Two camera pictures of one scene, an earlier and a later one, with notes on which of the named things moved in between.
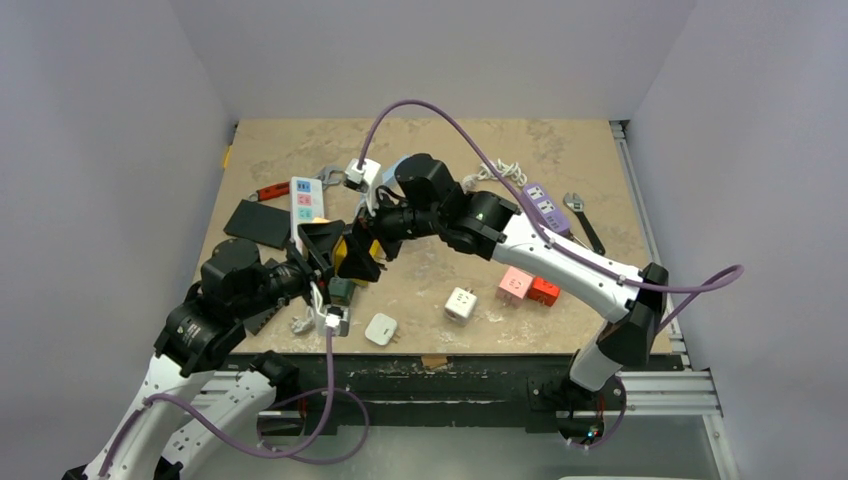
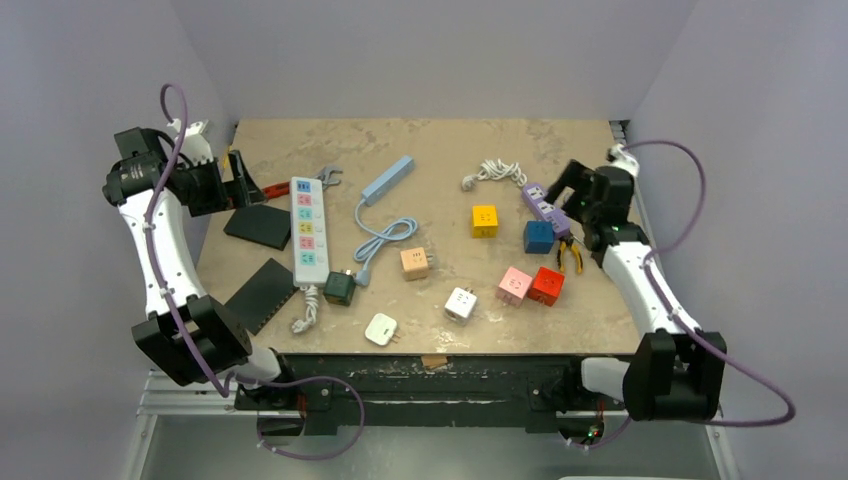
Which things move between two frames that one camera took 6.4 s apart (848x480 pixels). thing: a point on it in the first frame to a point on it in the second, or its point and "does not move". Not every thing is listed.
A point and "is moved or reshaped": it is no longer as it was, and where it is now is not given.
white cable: [509, 171] does not move
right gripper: [370, 230] to [577, 192]
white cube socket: [460, 305] does not move
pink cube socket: [514, 286] does not move
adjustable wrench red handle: [279, 189] does not move
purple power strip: [547, 209] does not move
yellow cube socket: [340, 251] is moved or reshaped
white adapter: [382, 329] does not move
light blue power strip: [389, 178] is moved or reshaped
